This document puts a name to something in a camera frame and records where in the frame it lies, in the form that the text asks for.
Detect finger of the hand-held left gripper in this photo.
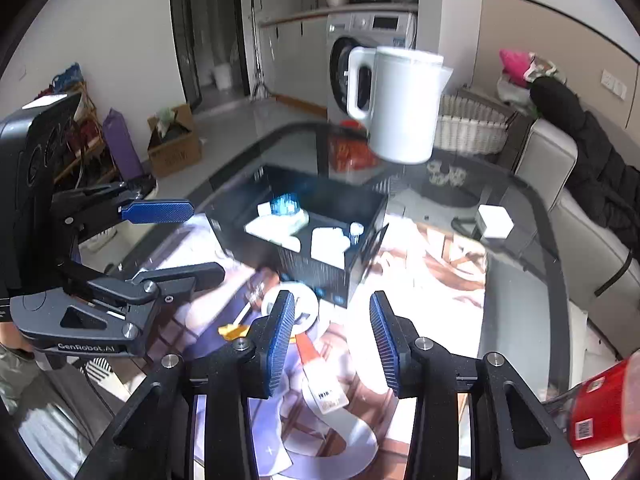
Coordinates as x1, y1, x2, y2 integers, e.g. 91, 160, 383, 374
10, 260, 227, 359
50, 175, 196, 241

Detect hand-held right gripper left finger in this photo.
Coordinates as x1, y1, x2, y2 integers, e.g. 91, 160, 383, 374
75, 290, 297, 480

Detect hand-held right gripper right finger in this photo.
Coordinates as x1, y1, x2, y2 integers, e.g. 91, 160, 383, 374
369, 290, 591, 480

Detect white round plug adapter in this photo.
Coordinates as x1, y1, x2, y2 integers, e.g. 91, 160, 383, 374
261, 282, 321, 333

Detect red capped glue tube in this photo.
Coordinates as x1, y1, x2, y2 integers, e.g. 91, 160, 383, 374
295, 335, 351, 415

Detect black cardboard box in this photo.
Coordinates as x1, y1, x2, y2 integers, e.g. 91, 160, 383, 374
205, 164, 391, 309

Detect white box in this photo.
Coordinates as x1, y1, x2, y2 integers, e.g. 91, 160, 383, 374
245, 202, 303, 253

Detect clear blue glass ornament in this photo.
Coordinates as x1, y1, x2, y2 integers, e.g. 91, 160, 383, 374
270, 192, 301, 217

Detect brown cardboard box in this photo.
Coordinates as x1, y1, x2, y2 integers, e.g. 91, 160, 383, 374
146, 104, 203, 178

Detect wooden shoe rack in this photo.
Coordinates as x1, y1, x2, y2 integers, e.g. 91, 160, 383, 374
37, 62, 121, 186

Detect purple bag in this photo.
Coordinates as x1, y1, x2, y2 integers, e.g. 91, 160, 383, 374
102, 108, 146, 181

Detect printed table mat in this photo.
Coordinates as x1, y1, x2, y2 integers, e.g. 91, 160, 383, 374
165, 212, 488, 480

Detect green plush toy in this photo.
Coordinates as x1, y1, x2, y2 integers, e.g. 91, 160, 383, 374
155, 107, 182, 136

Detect white bucket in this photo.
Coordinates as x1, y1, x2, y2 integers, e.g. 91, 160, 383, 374
211, 62, 233, 92

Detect mop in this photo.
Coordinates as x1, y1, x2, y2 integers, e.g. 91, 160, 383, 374
250, 0, 271, 101

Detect white charger cube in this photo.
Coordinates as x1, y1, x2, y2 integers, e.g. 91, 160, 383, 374
475, 203, 515, 241

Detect black and white slippers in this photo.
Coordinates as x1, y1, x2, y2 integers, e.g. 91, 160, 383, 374
426, 159, 471, 188

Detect red bag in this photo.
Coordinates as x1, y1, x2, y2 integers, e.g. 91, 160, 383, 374
327, 132, 381, 173

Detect white kitchen base cabinet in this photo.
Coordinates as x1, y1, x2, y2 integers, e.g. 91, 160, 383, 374
260, 12, 331, 111

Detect beige sofa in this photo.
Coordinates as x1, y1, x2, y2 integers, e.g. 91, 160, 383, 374
515, 117, 640, 356

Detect red drink bottle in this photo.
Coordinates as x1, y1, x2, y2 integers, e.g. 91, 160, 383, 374
542, 360, 632, 456

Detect woven laundry basket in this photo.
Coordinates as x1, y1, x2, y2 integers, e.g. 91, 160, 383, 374
432, 94, 511, 157

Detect white electric kettle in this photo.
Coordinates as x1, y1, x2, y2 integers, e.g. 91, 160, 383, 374
346, 46, 454, 165

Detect black puffer jacket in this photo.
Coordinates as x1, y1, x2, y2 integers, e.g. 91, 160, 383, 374
529, 77, 640, 261

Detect white cloth bag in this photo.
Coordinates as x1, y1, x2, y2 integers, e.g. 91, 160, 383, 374
497, 77, 533, 106

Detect white washing machine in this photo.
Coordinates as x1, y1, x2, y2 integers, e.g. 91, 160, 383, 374
326, 10, 418, 126

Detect pink hat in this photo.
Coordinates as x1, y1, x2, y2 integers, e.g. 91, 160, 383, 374
499, 49, 536, 88

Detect patterned cap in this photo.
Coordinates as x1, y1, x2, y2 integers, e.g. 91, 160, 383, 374
527, 55, 568, 83

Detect brown handled screwdriver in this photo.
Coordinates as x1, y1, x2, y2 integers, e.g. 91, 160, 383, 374
232, 267, 281, 326

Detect white wall switch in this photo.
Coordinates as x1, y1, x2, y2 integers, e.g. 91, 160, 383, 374
600, 69, 628, 100

